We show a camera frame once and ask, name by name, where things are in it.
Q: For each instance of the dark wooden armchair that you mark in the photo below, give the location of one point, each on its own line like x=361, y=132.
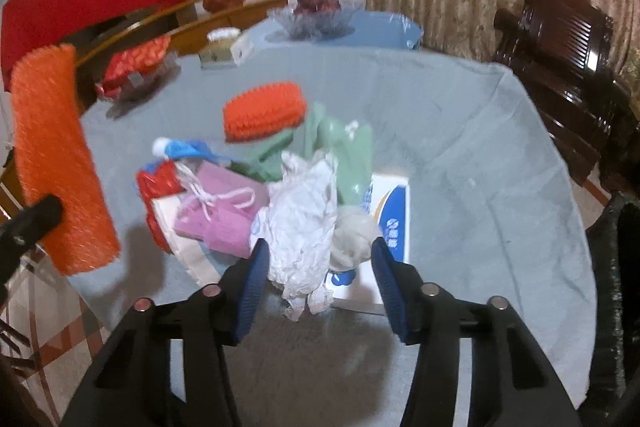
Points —
x=559, y=50

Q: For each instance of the glass snack dish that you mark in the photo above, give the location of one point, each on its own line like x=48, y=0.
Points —
x=138, y=88

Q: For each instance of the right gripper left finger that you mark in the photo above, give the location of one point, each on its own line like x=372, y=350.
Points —
x=164, y=365

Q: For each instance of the glass fruit bowl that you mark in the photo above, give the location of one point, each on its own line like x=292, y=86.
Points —
x=317, y=25

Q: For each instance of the pink drawstring pouch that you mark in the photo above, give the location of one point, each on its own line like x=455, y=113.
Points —
x=219, y=207

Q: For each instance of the tissue box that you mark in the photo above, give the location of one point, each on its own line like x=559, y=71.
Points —
x=226, y=47

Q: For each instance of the light blue table cover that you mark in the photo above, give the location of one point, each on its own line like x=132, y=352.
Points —
x=367, y=29

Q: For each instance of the red snack packet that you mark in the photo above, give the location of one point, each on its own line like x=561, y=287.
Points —
x=130, y=68

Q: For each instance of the white blue carton box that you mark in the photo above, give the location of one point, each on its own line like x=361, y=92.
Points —
x=384, y=212

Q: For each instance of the blue plastic bag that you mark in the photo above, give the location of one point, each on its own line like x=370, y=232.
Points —
x=176, y=150

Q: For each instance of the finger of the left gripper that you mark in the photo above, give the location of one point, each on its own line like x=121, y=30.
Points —
x=24, y=231

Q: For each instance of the red wrapper trash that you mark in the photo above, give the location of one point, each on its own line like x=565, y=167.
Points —
x=156, y=183

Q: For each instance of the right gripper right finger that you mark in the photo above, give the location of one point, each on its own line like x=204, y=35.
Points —
x=513, y=383

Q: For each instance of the red apples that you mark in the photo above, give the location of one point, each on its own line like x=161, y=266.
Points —
x=305, y=7

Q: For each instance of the orange foam net sleeve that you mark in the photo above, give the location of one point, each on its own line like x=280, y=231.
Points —
x=52, y=157

